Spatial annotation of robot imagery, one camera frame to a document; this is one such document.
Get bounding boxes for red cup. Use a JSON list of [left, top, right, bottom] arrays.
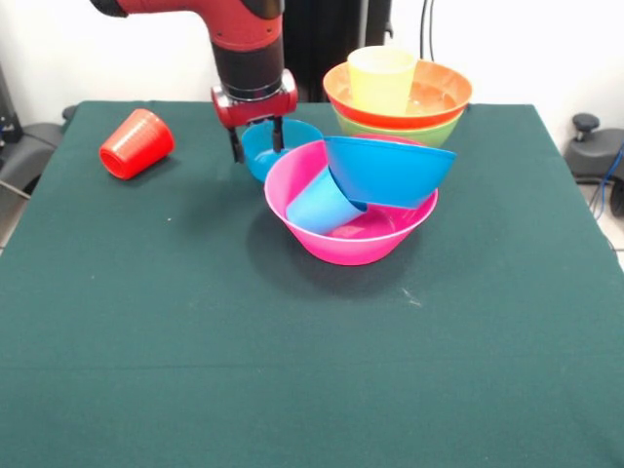
[[98, 107, 176, 180]]

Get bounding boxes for black pedestal leg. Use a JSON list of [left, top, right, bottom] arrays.
[[0, 104, 79, 196], [564, 113, 624, 218]]

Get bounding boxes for large orange bowl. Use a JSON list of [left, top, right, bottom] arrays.
[[322, 58, 474, 131]]

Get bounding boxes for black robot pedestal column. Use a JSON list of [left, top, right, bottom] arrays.
[[282, 0, 394, 103]]

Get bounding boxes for large blue bowl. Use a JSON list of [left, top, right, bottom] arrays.
[[324, 136, 458, 210]]

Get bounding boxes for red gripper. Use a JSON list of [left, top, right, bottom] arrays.
[[210, 67, 299, 165]]

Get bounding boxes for black hanging cable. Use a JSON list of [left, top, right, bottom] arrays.
[[418, 0, 439, 62]]

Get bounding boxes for green bowl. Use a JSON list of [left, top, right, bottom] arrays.
[[333, 109, 464, 149]]

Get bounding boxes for blue cable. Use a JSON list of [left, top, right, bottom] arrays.
[[591, 143, 624, 218]]

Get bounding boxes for small blue bowl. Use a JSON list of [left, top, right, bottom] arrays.
[[241, 118, 326, 185]]

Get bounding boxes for yellow cup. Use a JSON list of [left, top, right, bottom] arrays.
[[346, 46, 419, 117]]

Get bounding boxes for large pink bowl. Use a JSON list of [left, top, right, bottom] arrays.
[[263, 140, 440, 267]]

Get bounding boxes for dark green tablecloth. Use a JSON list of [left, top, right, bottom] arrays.
[[0, 100, 624, 468]]

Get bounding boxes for blue cup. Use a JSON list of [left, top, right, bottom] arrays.
[[285, 165, 368, 236]]

